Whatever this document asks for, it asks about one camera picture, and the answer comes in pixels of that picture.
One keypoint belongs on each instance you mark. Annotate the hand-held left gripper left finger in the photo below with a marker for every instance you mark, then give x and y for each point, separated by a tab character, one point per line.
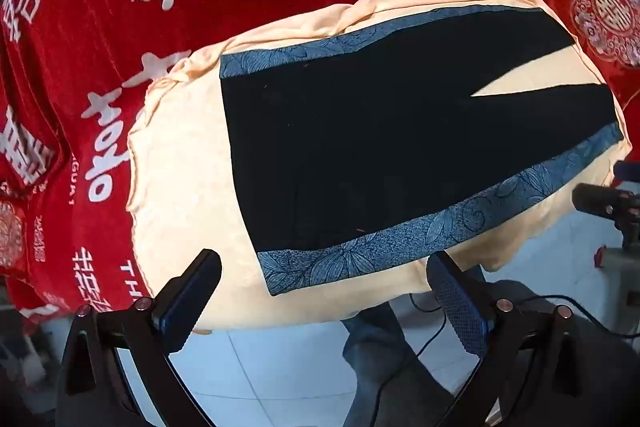
189	294

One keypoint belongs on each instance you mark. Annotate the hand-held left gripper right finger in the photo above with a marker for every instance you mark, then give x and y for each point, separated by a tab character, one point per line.
457	302

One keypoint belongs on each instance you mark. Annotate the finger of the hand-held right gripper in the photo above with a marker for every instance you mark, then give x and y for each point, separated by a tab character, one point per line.
629	172
597	199

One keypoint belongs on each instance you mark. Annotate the black pants with blue trim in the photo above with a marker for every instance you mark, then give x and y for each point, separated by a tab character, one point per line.
350	132

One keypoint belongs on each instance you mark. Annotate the grey box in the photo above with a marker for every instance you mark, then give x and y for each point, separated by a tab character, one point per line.
622	287

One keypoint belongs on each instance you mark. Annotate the person's jeans leg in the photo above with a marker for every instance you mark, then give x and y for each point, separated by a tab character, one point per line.
395	372

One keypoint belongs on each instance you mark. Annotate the cream cloth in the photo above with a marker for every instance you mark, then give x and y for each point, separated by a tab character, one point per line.
185	187

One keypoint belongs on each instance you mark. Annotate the red embroidered pillow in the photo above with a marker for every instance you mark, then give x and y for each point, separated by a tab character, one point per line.
10	227
607	7

